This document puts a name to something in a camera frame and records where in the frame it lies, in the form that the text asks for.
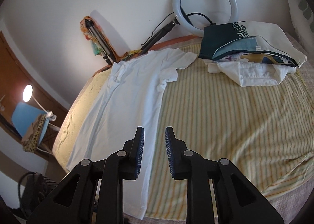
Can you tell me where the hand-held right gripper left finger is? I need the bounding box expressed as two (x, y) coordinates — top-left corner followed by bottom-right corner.
(26, 126), (145, 224)

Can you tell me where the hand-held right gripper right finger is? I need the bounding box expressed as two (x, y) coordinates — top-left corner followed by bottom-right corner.
(165, 126), (285, 224)

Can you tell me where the white t-shirt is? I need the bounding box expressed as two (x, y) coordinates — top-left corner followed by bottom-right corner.
(66, 48), (198, 220)

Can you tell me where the yellow striped bed sheet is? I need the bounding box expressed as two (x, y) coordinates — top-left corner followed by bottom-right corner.
(53, 42), (314, 220)

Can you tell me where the leopard print cloth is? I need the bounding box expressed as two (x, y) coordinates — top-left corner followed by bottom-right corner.
(22, 115), (49, 152)

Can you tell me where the white folded garment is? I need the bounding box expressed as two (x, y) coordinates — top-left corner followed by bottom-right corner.
(205, 60), (289, 87)

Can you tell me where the silver and black tripod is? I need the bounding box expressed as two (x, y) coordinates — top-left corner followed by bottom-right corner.
(85, 19), (116, 64)

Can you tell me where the blue chair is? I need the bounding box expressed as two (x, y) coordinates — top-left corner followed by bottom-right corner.
(12, 102), (61, 149)

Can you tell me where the white desk lamp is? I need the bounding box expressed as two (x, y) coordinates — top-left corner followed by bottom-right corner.
(22, 85), (57, 122)

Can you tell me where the colourful orange scarf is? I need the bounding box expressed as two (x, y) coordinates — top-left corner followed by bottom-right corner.
(80, 15), (148, 64)

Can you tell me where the pale checked blanket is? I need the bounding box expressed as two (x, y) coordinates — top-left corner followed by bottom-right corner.
(264, 31), (314, 224)

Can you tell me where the cream cloth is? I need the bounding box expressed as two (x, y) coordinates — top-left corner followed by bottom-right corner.
(242, 21), (308, 68)

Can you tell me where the striped green pillow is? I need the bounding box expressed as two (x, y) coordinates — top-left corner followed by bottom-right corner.
(280, 0), (314, 44)

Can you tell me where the orange bed frame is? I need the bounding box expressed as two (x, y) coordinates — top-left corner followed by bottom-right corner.
(93, 35), (204, 78)

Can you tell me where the black ring light stand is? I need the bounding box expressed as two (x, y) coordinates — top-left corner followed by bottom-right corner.
(139, 19), (181, 56)

